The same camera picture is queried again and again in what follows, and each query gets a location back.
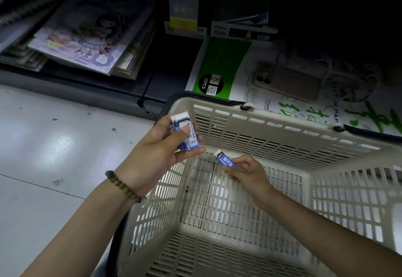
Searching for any person's left hand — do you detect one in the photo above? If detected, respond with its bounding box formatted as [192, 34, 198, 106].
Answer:
[114, 116, 206, 197]

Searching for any spiral sketch pad stack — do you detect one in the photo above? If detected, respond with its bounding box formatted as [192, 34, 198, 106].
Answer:
[0, 0, 82, 73]

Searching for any person's right forearm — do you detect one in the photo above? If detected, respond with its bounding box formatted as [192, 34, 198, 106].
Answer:
[260, 187, 402, 277]

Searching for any person's left forearm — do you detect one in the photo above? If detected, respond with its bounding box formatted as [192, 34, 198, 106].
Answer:
[20, 179, 142, 277]

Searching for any purple cartoon cover book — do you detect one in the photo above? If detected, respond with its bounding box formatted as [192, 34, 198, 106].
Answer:
[27, 0, 157, 80]

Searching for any person's right hand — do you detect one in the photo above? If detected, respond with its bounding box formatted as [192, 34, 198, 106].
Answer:
[223, 155, 274, 205]

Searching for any single blue packaged eraser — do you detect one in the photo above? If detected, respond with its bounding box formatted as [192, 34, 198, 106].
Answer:
[214, 149, 235, 168]

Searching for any beige plastic shopping basket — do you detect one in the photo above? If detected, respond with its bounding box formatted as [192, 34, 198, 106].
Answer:
[106, 91, 402, 277]

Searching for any blue packaged eraser bundle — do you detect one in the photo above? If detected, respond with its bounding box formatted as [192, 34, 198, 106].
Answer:
[170, 111, 201, 152]

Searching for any wooden bead bracelet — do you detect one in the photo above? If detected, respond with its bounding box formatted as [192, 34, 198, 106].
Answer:
[105, 170, 147, 205]

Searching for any green and white paper pack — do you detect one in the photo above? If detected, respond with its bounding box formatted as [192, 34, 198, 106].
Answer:
[185, 36, 402, 138]

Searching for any dark metal shelf unit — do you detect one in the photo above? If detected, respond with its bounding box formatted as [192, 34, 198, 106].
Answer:
[0, 0, 402, 122]

